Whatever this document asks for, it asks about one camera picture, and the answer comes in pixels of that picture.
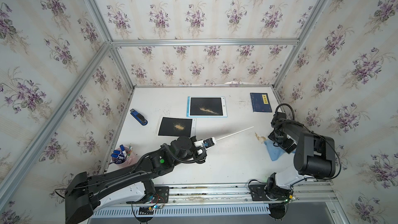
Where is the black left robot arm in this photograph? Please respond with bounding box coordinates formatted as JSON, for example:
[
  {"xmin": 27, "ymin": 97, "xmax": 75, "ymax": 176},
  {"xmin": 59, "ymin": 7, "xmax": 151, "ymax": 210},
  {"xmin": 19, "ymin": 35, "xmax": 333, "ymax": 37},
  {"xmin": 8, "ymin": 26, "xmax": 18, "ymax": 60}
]
[{"xmin": 63, "ymin": 136, "xmax": 216, "ymax": 224}]

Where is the light blue cloth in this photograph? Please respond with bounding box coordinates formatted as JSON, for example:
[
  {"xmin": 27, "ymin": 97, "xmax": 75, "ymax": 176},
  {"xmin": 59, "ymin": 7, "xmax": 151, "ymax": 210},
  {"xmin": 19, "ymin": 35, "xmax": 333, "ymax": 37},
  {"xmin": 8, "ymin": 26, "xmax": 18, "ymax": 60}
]
[{"xmin": 264, "ymin": 140, "xmax": 287, "ymax": 161}]

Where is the dark blue book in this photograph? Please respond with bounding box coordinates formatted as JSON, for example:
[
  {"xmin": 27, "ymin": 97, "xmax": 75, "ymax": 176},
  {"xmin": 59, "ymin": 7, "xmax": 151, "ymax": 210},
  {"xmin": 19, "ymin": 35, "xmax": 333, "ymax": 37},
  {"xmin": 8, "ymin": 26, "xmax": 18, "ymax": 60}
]
[{"xmin": 250, "ymin": 93, "xmax": 272, "ymax": 113}]

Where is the aluminium mounting rail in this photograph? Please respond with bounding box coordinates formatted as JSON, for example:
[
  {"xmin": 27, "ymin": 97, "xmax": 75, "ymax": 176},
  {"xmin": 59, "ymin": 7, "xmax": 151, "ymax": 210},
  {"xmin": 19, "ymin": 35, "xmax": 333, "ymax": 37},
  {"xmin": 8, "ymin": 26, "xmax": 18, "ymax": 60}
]
[{"xmin": 94, "ymin": 180, "xmax": 338, "ymax": 211}]

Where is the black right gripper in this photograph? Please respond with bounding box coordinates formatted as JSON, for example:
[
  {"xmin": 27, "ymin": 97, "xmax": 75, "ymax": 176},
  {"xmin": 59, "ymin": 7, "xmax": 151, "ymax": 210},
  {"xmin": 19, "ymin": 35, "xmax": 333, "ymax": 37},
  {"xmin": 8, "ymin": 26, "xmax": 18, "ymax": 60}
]
[{"xmin": 268, "ymin": 129, "xmax": 297, "ymax": 153}]

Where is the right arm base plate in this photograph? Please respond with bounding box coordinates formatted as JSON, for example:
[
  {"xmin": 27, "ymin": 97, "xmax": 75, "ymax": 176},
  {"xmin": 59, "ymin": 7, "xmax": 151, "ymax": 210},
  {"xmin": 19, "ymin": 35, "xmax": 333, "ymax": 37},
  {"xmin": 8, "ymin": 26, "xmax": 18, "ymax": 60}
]
[{"xmin": 249, "ymin": 184, "xmax": 291, "ymax": 201}]

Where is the white vented cable duct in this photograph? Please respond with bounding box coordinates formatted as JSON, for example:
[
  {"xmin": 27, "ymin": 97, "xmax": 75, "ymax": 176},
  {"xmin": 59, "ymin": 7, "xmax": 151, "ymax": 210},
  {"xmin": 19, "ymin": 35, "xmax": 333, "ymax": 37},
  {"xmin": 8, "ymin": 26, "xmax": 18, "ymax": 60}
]
[{"xmin": 92, "ymin": 204, "xmax": 271, "ymax": 218}]

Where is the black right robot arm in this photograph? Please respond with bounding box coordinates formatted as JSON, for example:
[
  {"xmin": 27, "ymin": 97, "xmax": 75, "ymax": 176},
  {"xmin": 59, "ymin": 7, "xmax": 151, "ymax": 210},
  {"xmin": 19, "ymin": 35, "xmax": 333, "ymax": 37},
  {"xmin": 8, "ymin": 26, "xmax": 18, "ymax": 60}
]
[{"xmin": 265, "ymin": 103, "xmax": 342, "ymax": 199}]

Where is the small green circuit board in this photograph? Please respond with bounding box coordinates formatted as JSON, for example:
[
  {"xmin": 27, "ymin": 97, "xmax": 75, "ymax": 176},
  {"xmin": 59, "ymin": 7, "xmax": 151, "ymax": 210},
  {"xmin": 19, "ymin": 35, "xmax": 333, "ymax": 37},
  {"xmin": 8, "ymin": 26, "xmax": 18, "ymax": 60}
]
[{"xmin": 138, "ymin": 204, "xmax": 164, "ymax": 216}]

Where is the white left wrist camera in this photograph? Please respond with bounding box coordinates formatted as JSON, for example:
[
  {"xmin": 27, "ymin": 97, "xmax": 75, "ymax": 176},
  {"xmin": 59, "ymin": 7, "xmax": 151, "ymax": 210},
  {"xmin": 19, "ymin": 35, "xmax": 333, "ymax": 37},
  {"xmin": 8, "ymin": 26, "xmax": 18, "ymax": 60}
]
[{"xmin": 194, "ymin": 137, "xmax": 217, "ymax": 149}]

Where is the pink pen cup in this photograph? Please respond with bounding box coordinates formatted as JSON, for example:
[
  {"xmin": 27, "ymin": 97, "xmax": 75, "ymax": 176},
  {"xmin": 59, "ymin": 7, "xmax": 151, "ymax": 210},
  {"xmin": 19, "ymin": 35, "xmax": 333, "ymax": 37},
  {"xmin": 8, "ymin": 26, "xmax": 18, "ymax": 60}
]
[{"xmin": 108, "ymin": 145, "xmax": 138, "ymax": 168}]

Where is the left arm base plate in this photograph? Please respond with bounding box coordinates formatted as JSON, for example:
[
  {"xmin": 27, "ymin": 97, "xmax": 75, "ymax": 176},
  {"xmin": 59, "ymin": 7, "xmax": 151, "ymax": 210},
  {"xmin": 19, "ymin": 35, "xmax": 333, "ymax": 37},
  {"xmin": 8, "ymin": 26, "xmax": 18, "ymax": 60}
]
[{"xmin": 126, "ymin": 186, "xmax": 170, "ymax": 205}]

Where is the blue framed drawing tablet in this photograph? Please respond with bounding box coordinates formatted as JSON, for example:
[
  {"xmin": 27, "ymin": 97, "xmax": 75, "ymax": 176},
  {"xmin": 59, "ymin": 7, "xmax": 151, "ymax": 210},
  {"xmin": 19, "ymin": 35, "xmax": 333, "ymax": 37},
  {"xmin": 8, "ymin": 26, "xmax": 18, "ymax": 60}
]
[{"xmin": 186, "ymin": 96, "xmax": 228, "ymax": 118}]

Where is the white drawing tablet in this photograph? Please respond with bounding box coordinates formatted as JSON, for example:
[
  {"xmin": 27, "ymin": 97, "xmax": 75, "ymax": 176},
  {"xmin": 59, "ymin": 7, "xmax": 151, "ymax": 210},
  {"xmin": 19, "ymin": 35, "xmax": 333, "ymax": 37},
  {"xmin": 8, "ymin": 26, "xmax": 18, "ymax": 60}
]
[
  {"xmin": 215, "ymin": 126, "xmax": 254, "ymax": 142},
  {"xmin": 157, "ymin": 116, "xmax": 197, "ymax": 138}
]

